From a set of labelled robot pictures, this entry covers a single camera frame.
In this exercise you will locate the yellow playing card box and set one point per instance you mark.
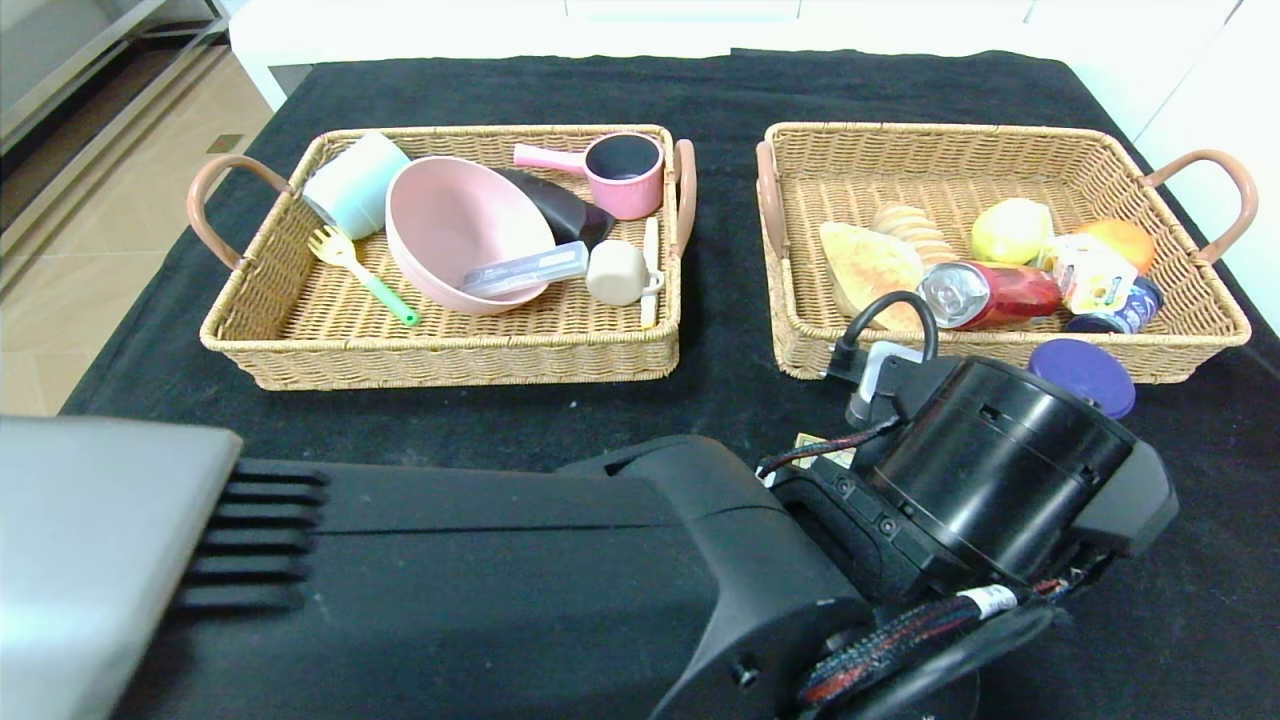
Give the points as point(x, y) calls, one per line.
point(825, 450)

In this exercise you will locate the pink plastic bowl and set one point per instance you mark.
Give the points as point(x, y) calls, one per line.
point(450, 220)

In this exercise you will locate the red soda can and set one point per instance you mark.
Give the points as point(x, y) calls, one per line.
point(1010, 295)

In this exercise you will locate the blue capped yogurt bottle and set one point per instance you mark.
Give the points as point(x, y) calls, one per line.
point(1085, 375)

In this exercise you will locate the white fruit drink carton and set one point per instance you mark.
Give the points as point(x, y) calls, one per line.
point(1095, 275)

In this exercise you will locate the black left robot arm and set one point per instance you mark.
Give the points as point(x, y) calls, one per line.
point(500, 580)

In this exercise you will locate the small beige cup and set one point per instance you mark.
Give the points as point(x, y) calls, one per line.
point(615, 272)

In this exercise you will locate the white plastic stick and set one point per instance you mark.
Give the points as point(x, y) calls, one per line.
point(651, 232)

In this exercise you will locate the pink toy saucepan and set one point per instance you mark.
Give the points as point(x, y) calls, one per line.
point(630, 196)

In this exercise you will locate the black oblong glasses case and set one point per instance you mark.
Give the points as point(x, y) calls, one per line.
point(570, 210)

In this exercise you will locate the flat toasted bread slice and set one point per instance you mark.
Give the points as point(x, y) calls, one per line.
point(870, 265)

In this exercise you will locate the striped bread roll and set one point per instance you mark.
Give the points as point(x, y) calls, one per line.
point(905, 225)

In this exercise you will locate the yellow green toy fork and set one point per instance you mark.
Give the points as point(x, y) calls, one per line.
point(335, 248)

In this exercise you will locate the light blue plastic cup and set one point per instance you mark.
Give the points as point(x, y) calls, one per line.
point(355, 185)

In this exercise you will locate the yellow lemon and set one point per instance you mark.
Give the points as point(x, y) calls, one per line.
point(1010, 232)

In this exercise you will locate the small dark blue can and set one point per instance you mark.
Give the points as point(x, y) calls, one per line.
point(1125, 315)

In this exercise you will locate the orange fruit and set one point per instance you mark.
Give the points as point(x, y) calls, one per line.
point(1125, 240)

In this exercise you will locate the grey metal shelf unit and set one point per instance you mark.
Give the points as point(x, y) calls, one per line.
point(60, 40)

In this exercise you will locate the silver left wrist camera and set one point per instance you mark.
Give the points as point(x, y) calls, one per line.
point(880, 375)

